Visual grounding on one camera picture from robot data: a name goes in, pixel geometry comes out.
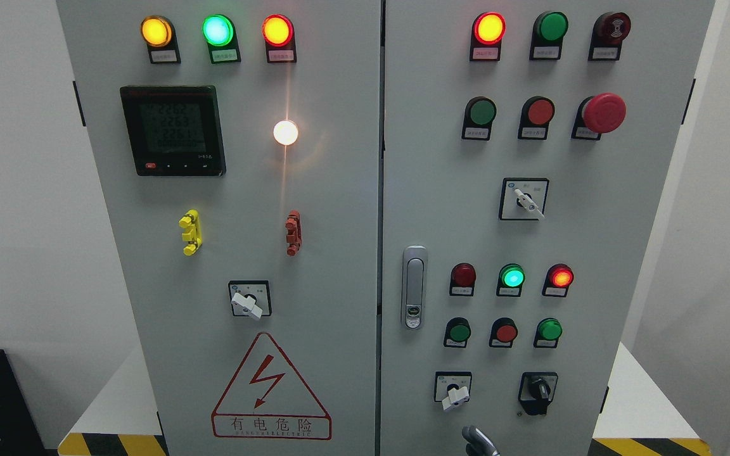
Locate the black digital power meter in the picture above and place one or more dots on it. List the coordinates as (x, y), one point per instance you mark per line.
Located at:
(174, 130)

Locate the green indicator lamp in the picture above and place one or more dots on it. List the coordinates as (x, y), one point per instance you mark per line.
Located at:
(547, 36)
(510, 280)
(221, 38)

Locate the white platform with hazard stripes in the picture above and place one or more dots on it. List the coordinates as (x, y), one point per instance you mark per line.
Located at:
(637, 419)

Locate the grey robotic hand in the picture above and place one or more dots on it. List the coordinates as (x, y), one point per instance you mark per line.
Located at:
(478, 443)

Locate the green start button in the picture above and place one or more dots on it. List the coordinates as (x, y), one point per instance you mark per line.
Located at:
(457, 333)

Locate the lower left red indicator lamp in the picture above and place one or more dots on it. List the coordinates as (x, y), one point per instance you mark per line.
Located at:
(462, 280)

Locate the green push button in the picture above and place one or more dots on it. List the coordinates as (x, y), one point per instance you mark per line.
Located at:
(548, 333)
(479, 114)

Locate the white lit indicator lamp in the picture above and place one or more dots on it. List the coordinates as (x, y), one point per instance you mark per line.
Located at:
(285, 132)

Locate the dark red buzzer alarm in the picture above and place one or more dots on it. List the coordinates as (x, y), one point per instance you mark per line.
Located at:
(608, 34)

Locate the red emergency stop mushroom button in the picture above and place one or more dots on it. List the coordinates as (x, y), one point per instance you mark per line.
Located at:
(598, 115)

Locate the lower right red indicator lamp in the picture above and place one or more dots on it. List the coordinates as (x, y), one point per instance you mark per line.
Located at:
(557, 281)

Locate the red indicator lamp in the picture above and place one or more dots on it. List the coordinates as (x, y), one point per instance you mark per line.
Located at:
(279, 34)
(462, 280)
(557, 281)
(487, 33)

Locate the upper green push button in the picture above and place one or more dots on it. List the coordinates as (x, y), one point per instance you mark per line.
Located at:
(479, 114)

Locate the lower red push button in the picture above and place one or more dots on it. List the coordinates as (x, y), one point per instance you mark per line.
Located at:
(503, 333)

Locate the red indicator lamp top left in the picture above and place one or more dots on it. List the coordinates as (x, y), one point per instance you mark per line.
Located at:
(279, 34)

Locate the yellow indicator lamp top left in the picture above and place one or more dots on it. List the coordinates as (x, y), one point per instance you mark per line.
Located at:
(161, 41)

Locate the grey electrical control cabinet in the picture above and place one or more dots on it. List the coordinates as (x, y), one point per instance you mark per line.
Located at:
(378, 93)

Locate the red indicator lamp top right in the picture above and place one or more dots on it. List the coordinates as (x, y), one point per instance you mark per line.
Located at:
(487, 33)

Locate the green indicator lamp top left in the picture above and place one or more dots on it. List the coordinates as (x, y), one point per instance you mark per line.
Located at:
(221, 38)

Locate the bottom white selector switch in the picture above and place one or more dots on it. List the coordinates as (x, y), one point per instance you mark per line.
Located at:
(452, 388)

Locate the left door white selector switch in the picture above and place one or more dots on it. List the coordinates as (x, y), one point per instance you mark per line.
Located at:
(250, 299)

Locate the bottom black rotary switch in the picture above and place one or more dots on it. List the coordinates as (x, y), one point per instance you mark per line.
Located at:
(537, 391)

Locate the upper red push button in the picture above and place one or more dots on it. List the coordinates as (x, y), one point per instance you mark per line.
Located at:
(536, 115)

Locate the red high voltage warning sign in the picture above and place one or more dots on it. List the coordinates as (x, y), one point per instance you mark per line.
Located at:
(268, 398)

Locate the red push button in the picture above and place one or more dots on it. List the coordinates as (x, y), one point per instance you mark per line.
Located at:
(536, 115)
(503, 333)

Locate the lower right green push button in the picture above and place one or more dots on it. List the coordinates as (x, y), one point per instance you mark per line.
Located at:
(548, 333)

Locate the upper white lever selector switch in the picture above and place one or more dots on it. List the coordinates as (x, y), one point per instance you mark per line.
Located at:
(523, 198)

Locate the silver cabinet door handle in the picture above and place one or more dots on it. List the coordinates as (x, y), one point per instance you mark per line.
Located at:
(414, 262)

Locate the lower middle green indicator lamp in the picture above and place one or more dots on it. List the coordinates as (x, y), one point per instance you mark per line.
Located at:
(510, 280)

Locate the green indicator lamp top right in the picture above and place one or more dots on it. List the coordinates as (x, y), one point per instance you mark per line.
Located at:
(547, 36)

